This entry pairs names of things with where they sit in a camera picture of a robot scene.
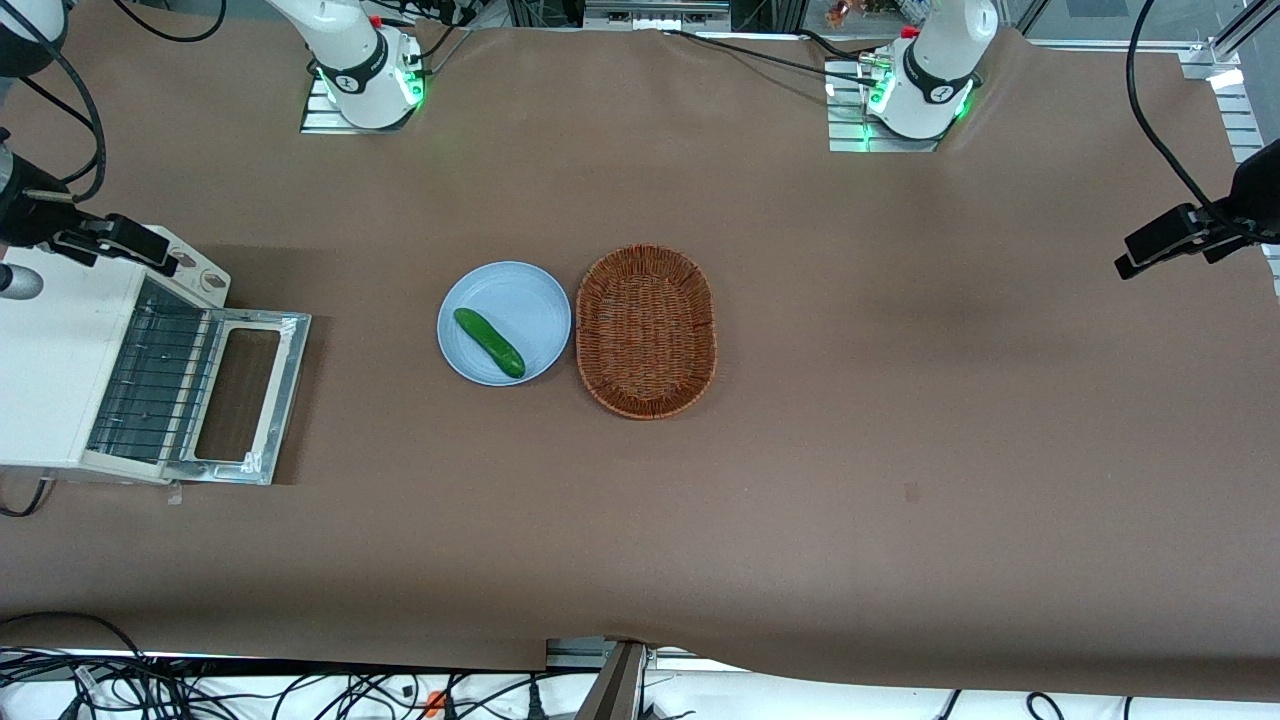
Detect aluminium arm base plate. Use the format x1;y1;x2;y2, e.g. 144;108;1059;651
827;58;987;154
300;72;423;135

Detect long black gripper cable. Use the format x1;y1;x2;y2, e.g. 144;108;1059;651
1126;0;1280;247

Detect tangled black floor cables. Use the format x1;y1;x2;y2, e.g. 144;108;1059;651
0;612;561;720

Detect aluminium corner frame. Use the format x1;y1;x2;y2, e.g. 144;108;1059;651
1178;0;1280;166

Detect green cucumber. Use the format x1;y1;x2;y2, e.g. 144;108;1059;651
453;307;527;380

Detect light blue round plate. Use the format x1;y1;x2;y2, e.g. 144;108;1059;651
437;261;573;388

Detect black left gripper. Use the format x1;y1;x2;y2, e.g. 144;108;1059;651
1114;140;1280;281

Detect black looping arm cable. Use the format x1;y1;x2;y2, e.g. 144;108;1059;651
0;10;107;204

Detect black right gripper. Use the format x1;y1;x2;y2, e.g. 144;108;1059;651
0;150;182;279

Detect white toaster oven body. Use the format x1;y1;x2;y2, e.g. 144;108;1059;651
0;225;232;487

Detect wire oven rack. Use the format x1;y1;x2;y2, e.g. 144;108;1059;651
88;300;225;464

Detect aluminium profile strut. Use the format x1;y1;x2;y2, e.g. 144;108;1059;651
575;640;649;720

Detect white glass oven door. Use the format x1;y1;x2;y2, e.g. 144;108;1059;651
165;308;313;487

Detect brown oval wicker basket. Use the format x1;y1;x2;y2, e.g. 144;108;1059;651
575;244;719;421

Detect black oven power cord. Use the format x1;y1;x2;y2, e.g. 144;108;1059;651
0;478;51;519

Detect black hanging cable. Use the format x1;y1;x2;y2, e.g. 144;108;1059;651
110;0;227;44

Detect black base power cable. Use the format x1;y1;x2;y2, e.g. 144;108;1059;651
655;27;886;91

